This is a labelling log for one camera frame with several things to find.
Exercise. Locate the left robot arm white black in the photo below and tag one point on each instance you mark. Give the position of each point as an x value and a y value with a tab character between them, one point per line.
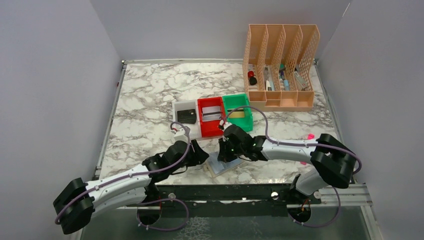
80	201

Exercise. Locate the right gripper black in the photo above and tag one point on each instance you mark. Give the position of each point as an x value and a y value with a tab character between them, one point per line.
225	151

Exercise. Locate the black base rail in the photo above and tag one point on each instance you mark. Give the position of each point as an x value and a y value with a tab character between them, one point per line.
222	200

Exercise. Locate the red black item in organizer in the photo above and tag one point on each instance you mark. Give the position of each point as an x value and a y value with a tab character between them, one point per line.
251	78

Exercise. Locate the silver credit card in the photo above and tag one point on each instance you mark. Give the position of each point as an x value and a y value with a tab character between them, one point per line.
211	113

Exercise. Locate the green plastic bin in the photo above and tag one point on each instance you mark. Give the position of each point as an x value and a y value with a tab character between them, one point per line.
233	101

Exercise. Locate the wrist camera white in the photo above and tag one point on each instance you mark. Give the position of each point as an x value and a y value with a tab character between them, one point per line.
181	134
223	125

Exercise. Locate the stationery items in organizer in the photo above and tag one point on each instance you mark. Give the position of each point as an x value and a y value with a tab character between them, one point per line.
300	81

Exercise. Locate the black credit card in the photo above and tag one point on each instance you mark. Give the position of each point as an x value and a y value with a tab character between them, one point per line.
186	116

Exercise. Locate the red plastic bin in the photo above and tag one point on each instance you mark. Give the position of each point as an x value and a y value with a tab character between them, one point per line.
210	128

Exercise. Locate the gold credit card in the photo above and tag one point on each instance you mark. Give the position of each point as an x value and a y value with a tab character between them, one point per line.
237	114

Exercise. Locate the orange mesh file organizer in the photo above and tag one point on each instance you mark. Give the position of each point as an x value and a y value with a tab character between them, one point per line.
276	66

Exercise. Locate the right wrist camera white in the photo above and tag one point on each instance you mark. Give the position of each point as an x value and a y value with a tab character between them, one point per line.
223	125

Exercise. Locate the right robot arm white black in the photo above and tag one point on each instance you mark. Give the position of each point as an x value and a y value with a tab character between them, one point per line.
333	163

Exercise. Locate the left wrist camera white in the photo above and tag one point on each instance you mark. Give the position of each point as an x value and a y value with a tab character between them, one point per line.
181	134

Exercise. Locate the pink highlighter marker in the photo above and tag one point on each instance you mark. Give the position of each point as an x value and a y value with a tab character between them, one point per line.
309	137

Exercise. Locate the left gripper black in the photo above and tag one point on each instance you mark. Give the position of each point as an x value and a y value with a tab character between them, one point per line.
197	156

